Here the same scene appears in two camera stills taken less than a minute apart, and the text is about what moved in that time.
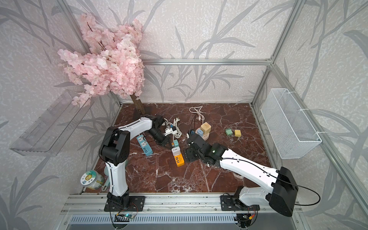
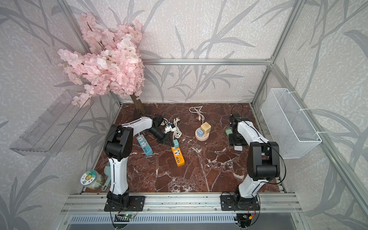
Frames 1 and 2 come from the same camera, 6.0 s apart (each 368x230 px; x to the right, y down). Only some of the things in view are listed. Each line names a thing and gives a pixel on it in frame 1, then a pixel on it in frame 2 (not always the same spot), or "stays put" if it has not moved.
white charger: (176, 151) → (238, 148)
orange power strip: (179, 161) stays put
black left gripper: (165, 141) stays put
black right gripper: (188, 155) → (231, 142)
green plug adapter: (228, 132) stays put
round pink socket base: (205, 137) stays put
